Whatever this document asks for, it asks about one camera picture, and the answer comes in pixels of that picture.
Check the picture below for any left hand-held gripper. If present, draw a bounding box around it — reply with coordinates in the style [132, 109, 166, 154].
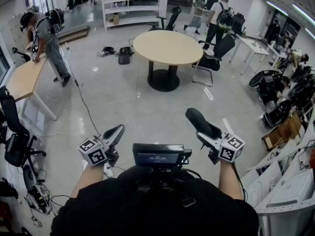
[78, 124, 126, 167]

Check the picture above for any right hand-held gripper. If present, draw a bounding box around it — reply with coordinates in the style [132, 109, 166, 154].
[196, 123, 246, 165]

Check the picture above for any person's left forearm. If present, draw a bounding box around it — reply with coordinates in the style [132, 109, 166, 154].
[70, 159, 110, 199]

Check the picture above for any person's right forearm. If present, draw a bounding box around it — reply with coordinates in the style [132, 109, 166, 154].
[218, 159, 244, 201]

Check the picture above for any black chest-mounted screen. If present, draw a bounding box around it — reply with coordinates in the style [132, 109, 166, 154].
[132, 143, 193, 169]

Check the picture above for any pile of black backpack rigs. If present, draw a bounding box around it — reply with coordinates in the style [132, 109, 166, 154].
[248, 65, 315, 127]

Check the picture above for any black bag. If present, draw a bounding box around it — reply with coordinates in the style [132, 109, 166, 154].
[118, 46, 135, 65]

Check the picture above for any person's black shirt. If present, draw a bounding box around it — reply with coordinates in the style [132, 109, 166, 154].
[50, 165, 259, 236]

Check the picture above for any black mesh cantilever chair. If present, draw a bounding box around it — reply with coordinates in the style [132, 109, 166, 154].
[191, 32, 236, 87]

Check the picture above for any white shelf unit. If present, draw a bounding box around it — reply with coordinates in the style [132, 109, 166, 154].
[242, 131, 315, 236]

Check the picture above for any grey floor device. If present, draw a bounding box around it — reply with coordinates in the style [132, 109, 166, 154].
[23, 165, 53, 215]

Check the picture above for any white desk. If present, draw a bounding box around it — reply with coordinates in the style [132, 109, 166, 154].
[228, 34, 270, 75]

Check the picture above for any round wooden table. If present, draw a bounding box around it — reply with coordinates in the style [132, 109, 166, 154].
[132, 30, 204, 92]

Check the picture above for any black swivel office chair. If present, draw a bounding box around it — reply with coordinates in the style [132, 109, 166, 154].
[0, 85, 47, 168]

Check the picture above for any rectangular wooden desk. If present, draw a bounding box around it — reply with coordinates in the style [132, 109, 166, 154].
[6, 53, 65, 121]

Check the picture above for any wooden step platform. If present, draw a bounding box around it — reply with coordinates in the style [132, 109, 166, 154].
[57, 25, 90, 44]

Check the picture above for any black and green backpack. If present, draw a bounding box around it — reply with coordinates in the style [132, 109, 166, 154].
[218, 6, 234, 31]

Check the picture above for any black headrest office chair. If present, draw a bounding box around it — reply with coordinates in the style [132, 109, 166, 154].
[147, 6, 182, 32]

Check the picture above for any white shelving rack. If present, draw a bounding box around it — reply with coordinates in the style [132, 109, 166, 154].
[101, 0, 166, 32]

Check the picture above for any ceiling light panel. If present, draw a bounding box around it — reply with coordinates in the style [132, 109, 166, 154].
[267, 0, 288, 17]
[292, 3, 315, 27]

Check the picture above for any long black floor cable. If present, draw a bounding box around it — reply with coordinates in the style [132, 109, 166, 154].
[58, 33, 101, 137]

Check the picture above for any wooden frame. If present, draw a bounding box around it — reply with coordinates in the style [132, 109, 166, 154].
[261, 111, 303, 152]

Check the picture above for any black headset with cables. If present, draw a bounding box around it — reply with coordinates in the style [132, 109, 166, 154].
[96, 46, 119, 58]

